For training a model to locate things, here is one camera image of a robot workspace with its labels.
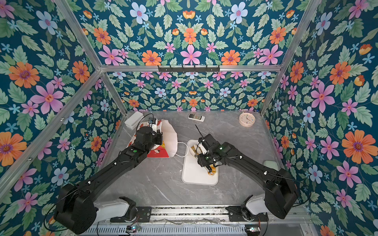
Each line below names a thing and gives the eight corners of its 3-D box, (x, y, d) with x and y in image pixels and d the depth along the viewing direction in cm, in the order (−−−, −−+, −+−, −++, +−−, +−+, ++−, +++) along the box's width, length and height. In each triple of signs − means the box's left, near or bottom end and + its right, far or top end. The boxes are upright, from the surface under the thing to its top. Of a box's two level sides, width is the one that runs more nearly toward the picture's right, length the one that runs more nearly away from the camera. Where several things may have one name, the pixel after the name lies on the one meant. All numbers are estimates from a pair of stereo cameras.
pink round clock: (240, 127, 113) (241, 123, 110) (237, 115, 121) (238, 112, 118) (255, 127, 113) (257, 123, 110) (251, 115, 121) (253, 112, 118)
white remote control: (187, 118, 119) (187, 116, 117) (189, 115, 121) (189, 112, 119) (203, 122, 116) (203, 120, 114) (205, 118, 119) (205, 116, 117)
